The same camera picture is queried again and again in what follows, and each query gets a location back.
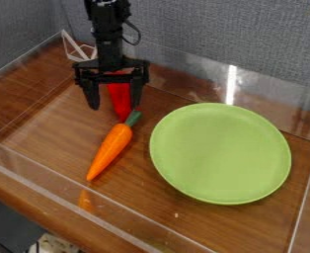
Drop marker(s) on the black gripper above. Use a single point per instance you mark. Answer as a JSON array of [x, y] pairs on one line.
[[90, 71]]

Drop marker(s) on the red block object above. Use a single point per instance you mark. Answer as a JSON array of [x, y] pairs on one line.
[[121, 98]]

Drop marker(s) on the orange toy carrot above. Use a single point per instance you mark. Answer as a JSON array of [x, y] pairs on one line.
[[113, 145]]

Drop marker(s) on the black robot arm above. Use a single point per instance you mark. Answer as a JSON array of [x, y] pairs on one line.
[[109, 15]]

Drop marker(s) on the green round plate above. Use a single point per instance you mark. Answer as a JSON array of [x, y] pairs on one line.
[[221, 154]]

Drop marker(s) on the clear acrylic enclosure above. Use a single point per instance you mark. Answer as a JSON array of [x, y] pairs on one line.
[[129, 211]]

